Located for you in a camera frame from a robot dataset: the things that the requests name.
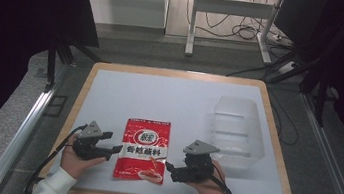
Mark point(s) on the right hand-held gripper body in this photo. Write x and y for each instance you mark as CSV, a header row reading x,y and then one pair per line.
x,y
201,148

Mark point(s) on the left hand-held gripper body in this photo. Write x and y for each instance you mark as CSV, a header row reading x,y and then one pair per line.
x,y
90,131

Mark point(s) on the red seasoning packet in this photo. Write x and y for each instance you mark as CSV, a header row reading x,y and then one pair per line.
x,y
140,170

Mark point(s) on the clear plastic container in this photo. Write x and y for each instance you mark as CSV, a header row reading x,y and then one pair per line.
x,y
239,132

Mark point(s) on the person's left hand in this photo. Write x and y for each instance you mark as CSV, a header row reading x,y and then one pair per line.
x,y
72,164

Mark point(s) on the person's right hand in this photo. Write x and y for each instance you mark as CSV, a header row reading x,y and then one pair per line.
x,y
214,191

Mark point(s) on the black floor socket plate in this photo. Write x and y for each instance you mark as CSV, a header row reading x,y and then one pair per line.
x,y
56,105

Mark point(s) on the white table mat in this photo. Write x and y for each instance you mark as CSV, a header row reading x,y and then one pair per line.
x,y
159,98

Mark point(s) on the white power strip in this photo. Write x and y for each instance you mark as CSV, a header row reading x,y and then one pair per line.
x,y
286,67

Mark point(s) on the white cabinet panel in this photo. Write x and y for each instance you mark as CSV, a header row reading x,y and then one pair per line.
x,y
123,1

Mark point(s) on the white metal desk frame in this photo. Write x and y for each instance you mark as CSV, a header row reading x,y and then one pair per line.
x,y
235,7

